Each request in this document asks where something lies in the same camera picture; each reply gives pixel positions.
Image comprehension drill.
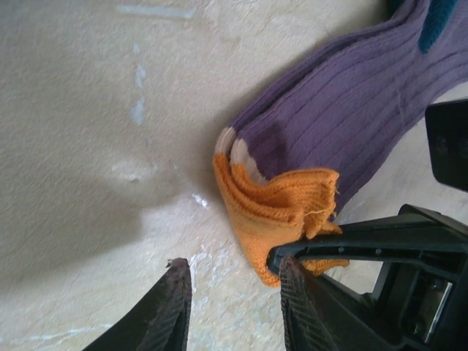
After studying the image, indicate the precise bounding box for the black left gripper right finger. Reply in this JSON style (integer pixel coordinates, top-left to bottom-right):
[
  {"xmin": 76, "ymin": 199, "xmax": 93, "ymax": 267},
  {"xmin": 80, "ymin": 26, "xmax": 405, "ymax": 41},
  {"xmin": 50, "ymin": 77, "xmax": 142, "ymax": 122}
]
[{"xmin": 279, "ymin": 255, "xmax": 340, "ymax": 351}]

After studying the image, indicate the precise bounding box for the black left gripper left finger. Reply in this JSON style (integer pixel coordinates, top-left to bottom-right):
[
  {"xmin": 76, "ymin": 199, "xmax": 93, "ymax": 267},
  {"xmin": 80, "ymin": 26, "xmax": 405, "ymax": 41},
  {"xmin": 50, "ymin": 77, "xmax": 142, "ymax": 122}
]
[{"xmin": 83, "ymin": 257, "xmax": 193, "ymax": 351}]

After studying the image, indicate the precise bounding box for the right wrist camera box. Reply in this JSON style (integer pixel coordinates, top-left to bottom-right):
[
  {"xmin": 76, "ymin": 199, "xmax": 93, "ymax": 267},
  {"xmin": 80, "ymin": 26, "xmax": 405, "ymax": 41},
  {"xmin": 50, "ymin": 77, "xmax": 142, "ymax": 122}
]
[{"xmin": 425, "ymin": 97, "xmax": 468, "ymax": 193}]

